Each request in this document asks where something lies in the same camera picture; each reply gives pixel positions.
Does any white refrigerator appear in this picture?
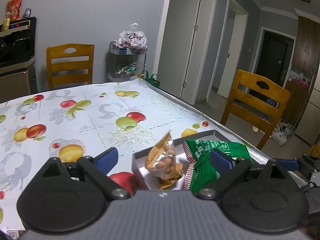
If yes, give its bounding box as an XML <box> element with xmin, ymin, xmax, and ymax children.
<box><xmin>295</xmin><ymin>68</ymin><xmax>320</xmax><ymax>145</ymax></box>

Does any pile of slippers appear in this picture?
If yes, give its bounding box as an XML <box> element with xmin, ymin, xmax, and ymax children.
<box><xmin>252</xmin><ymin>119</ymin><xmax>293</xmax><ymax>146</ymax></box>

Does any green snack bag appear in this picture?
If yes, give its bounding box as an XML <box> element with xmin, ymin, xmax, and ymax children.
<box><xmin>183</xmin><ymin>140</ymin><xmax>252</xmax><ymax>193</ymax></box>

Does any white shallow tray box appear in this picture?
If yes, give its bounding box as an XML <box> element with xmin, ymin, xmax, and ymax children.
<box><xmin>132</xmin><ymin>129</ymin><xmax>251</xmax><ymax>191</ymax></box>

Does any fruit pattern tablecloth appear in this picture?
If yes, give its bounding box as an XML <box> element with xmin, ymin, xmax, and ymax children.
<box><xmin>0</xmin><ymin>77</ymin><xmax>311</xmax><ymax>230</ymax></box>

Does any wooden chair near door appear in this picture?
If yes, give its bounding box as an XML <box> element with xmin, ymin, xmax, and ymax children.
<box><xmin>220</xmin><ymin>69</ymin><xmax>291</xmax><ymax>150</ymax></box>

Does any clear peanut snack bag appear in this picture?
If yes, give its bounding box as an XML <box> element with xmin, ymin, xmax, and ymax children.
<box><xmin>145</xmin><ymin>130</ymin><xmax>183</xmax><ymax>190</ymax></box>

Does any brown wooden cabinet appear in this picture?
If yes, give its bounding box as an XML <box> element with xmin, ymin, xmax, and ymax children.
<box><xmin>281</xmin><ymin>16</ymin><xmax>319</xmax><ymax>126</ymax></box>

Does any dark entrance door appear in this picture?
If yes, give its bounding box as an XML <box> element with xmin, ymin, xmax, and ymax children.
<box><xmin>255</xmin><ymin>31</ymin><xmax>294</xmax><ymax>87</ymax></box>

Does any black water dispenser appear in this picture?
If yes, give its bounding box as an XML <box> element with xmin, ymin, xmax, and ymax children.
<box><xmin>0</xmin><ymin>17</ymin><xmax>38</xmax><ymax>103</ymax></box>

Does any green tote bag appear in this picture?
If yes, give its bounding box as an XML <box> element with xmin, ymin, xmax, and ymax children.
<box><xmin>144</xmin><ymin>70</ymin><xmax>160</xmax><ymax>88</ymax></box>

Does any white Dove candy bag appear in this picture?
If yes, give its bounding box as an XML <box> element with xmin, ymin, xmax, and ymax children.
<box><xmin>116</xmin><ymin>23</ymin><xmax>147</xmax><ymax>50</ymax></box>

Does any white door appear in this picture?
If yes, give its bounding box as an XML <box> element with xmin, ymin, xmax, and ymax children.
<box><xmin>157</xmin><ymin>0</ymin><xmax>201</xmax><ymax>98</ymax></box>

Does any red snack bag on dispenser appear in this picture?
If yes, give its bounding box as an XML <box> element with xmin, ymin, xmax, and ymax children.
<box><xmin>7</xmin><ymin>0</ymin><xmax>23</xmax><ymax>21</ymax></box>

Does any wooden chair by wall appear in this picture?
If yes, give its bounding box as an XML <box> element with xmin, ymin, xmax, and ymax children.
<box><xmin>46</xmin><ymin>43</ymin><xmax>95</xmax><ymax>90</ymax></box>

